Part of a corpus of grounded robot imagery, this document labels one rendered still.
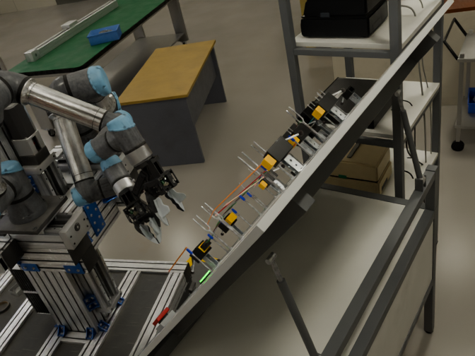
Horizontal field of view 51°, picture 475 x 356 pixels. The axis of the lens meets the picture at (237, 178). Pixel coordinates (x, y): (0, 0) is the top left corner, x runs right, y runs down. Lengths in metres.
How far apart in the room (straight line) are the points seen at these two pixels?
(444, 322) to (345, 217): 0.91
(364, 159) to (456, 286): 0.95
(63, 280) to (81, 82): 1.09
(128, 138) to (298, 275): 0.86
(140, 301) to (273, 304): 1.21
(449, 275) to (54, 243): 2.09
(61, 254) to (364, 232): 1.23
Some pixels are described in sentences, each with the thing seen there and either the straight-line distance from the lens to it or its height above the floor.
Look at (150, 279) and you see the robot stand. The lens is 3.02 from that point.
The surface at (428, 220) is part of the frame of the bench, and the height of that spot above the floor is 0.80.
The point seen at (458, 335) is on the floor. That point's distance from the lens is 2.78.
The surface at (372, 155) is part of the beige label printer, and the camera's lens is 2.45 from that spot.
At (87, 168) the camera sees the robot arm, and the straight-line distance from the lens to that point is 1.90.
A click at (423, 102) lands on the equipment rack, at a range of 2.44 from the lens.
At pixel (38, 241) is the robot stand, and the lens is 2.12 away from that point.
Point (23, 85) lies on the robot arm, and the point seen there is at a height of 1.70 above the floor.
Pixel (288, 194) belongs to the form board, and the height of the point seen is 1.65.
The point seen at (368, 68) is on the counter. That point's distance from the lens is 4.48.
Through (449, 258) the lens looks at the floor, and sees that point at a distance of 3.14.
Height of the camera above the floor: 2.18
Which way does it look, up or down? 33 degrees down
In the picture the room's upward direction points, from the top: 14 degrees counter-clockwise
